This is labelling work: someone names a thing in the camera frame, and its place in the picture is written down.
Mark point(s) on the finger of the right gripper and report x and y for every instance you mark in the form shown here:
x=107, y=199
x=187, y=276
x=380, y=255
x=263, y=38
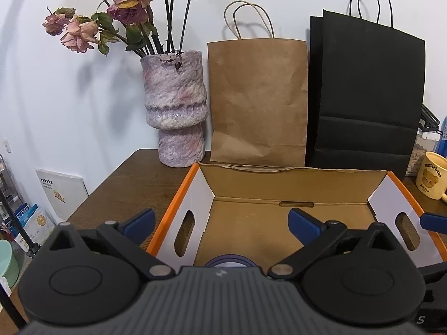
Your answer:
x=433, y=222

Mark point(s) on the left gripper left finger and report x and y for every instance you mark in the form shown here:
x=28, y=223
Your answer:
x=86, y=276

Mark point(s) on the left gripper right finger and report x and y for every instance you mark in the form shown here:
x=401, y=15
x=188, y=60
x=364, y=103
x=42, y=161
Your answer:
x=357, y=277

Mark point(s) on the large purple-rimmed white lid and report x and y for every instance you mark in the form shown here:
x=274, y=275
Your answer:
x=230, y=261

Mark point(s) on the red cardboard box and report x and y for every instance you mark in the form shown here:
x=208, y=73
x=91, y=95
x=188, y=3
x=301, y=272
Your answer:
x=228, y=209

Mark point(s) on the yellow bear mug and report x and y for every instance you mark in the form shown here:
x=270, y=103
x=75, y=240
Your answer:
x=432, y=176

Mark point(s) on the black light stand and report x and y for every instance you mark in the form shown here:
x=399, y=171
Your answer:
x=6, y=302

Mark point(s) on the blue white package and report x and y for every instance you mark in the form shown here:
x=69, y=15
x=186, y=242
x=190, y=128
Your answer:
x=35, y=222

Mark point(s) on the mint green bowl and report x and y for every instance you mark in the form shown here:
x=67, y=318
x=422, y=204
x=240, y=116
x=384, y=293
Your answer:
x=9, y=268

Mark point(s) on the grain storage jar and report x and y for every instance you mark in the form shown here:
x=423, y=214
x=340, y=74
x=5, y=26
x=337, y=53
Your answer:
x=425, y=141

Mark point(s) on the black hangers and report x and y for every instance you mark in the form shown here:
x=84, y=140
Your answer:
x=428, y=121

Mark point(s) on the black paper bag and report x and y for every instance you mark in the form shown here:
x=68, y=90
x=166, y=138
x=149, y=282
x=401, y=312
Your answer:
x=365, y=94

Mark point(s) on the purple textured vase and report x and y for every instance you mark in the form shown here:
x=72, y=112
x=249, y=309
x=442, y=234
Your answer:
x=176, y=105

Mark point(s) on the brown paper bag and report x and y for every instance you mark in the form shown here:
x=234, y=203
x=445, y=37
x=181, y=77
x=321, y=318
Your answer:
x=259, y=98

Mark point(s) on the dried pink rose bouquet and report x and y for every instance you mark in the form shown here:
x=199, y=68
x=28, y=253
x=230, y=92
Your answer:
x=128, y=21

